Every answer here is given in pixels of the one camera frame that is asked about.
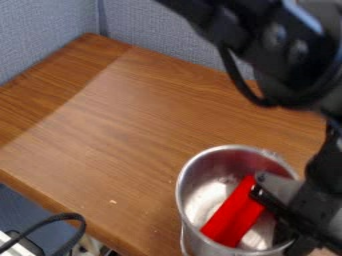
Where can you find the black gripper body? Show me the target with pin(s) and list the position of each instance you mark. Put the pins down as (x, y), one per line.
(310, 210)

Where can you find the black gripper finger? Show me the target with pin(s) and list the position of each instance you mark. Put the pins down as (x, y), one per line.
(302, 246)
(283, 234)

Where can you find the red block object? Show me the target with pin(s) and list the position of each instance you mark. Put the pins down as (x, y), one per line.
(235, 216)

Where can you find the stainless steel pot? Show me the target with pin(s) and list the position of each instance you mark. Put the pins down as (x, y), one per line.
(207, 180)

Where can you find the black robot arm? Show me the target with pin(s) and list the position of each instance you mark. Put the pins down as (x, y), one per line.
(280, 50)

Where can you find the white object under table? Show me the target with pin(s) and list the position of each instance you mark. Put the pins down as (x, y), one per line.
(89, 247)

